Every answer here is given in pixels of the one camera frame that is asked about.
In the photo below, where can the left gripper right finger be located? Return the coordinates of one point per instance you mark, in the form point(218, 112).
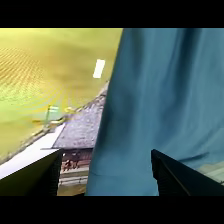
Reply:
point(180, 181)

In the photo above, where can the blue garment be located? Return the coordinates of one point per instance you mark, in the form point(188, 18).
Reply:
point(160, 100)

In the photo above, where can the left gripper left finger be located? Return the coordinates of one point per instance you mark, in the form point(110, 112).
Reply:
point(33, 180)

